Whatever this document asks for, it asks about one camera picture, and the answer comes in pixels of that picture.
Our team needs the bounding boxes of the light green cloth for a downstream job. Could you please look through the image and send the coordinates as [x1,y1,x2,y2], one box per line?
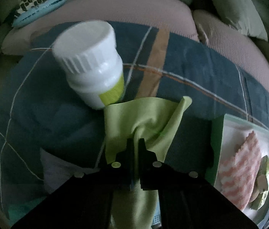
[104,96,192,228]

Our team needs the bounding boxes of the pink white striped fluffy towel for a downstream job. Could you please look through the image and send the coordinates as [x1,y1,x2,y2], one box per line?
[218,131,261,211]

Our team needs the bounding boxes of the beige round sponge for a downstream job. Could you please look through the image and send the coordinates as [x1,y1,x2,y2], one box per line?
[249,174,268,202]

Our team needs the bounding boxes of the green tissue pack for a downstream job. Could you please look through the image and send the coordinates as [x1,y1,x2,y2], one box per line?
[249,189,268,210]
[257,155,269,183]

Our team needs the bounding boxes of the grey purple cloth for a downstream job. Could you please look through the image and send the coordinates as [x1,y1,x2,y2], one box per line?
[40,148,98,193]

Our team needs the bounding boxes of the mint white shallow box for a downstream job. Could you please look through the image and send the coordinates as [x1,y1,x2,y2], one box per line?
[206,114,269,228]

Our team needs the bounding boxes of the navy plaid blanket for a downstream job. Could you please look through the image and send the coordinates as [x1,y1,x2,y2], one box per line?
[0,21,269,228]

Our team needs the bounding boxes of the white pill bottle green label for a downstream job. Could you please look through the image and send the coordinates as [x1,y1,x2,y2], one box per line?
[52,20,124,110]

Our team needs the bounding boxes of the grey green sofa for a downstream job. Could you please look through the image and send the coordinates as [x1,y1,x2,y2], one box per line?
[0,0,269,92]

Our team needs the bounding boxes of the green throw pillow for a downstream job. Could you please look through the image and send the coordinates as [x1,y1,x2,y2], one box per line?
[212,0,268,40]

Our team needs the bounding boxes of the blue patterned cushion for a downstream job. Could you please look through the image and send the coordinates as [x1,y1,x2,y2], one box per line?
[12,0,67,28]

